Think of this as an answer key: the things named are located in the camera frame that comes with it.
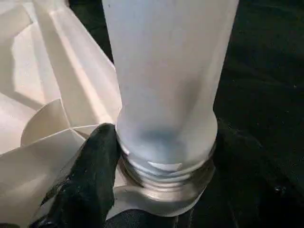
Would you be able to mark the black mat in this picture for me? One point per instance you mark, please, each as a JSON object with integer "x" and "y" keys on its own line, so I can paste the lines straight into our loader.
{"x": 266, "y": 71}

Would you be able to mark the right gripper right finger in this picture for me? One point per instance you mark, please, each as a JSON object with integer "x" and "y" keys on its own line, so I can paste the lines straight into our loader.
{"x": 249, "y": 194}

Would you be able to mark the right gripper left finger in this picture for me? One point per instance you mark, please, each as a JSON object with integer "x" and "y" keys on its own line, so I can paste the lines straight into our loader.
{"x": 83, "y": 180}

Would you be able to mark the white plastic table top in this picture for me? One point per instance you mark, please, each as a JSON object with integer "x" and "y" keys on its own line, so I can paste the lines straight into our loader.
{"x": 47, "y": 83}

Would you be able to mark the white plastic table leg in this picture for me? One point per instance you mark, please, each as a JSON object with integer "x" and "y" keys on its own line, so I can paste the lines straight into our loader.
{"x": 166, "y": 71}

